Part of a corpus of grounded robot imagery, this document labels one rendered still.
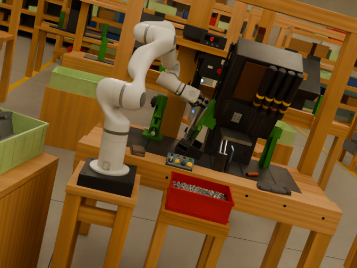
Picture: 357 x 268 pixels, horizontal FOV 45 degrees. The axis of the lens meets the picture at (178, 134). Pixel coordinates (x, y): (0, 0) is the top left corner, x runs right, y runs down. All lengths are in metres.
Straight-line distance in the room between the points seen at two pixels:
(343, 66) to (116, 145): 1.63
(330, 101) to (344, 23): 0.50
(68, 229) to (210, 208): 0.66
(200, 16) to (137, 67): 0.89
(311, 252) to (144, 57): 1.44
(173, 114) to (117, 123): 0.96
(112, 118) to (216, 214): 0.67
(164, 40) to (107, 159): 0.63
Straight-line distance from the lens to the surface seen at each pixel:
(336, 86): 2.97
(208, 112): 2.47
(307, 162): 3.05
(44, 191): 2.39
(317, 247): 2.62
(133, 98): 1.90
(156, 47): 2.10
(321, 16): 2.90
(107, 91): 1.95
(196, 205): 2.05
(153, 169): 2.33
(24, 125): 2.43
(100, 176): 1.96
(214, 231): 2.08
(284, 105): 2.35
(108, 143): 1.98
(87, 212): 2.03
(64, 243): 2.11
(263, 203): 2.43
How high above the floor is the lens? 1.69
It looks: 15 degrees down
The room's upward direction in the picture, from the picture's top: 16 degrees clockwise
